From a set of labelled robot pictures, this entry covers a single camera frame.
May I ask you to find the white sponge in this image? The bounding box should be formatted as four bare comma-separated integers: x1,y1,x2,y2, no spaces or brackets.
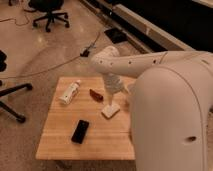
101,103,120,119

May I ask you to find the dark red small object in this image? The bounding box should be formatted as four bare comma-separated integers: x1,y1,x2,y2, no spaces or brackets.
89,89,103,102

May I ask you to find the white ceramic cup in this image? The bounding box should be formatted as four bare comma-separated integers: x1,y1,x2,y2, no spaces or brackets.
126,84,134,104

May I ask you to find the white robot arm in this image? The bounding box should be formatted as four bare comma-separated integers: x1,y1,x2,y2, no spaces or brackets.
91,46,213,171

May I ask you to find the black floor plate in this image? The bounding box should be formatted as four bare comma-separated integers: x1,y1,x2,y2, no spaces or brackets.
105,28,127,44

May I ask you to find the white plastic bottle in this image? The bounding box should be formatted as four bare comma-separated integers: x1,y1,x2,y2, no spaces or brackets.
59,80,81,104

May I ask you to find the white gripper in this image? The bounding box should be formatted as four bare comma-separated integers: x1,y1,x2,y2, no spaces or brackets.
102,74,129,106

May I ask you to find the black power plug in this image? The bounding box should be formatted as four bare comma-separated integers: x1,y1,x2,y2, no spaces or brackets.
80,49,90,57

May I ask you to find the black smartphone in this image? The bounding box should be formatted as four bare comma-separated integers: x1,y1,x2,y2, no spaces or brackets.
71,120,89,144

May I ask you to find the wooden table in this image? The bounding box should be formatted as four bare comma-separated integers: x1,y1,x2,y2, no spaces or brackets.
36,77,135,160

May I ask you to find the black floor cable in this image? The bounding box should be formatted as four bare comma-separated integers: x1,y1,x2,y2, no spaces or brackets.
0,24,111,81

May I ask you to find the black chair base left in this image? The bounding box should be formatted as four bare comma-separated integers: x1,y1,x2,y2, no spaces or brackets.
0,49,34,124

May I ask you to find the black office chair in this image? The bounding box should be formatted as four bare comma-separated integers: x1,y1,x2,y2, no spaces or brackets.
28,0,70,32

